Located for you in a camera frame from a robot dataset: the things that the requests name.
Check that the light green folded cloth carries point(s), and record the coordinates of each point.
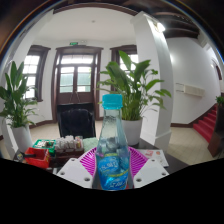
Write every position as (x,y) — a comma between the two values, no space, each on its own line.
(90,144)

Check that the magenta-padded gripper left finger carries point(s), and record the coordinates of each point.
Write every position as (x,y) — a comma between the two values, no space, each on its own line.
(73,173)

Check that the green exit sign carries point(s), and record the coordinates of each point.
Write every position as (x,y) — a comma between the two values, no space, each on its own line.
(73,43)

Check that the brown wooden double door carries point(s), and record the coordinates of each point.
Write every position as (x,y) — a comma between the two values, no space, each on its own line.
(76,80)

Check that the black office chair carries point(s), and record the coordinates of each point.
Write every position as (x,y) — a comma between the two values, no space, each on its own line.
(76,121)

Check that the clear blue-capped water bottle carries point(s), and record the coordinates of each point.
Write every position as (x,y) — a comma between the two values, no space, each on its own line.
(112,163)

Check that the dark tray of small jars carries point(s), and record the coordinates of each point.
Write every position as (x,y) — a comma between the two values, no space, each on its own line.
(68,146)

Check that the red plastic box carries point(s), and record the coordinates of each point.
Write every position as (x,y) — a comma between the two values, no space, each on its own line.
(38,158)

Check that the white wall radiator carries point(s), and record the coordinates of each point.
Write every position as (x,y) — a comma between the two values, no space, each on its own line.
(193,90)

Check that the red carpeted staircase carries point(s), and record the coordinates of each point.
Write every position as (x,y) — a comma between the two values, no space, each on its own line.
(206,125)

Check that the brown framed window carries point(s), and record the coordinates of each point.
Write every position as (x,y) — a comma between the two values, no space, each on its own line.
(115,56)
(31,70)

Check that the green flat box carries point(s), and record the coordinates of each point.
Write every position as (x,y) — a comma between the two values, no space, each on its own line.
(45,144)

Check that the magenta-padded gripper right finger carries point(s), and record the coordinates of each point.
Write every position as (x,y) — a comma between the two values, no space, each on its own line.
(150,171)

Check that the potted leafy plant white pot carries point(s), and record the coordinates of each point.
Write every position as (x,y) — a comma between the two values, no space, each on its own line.
(133,130)
(21,136)

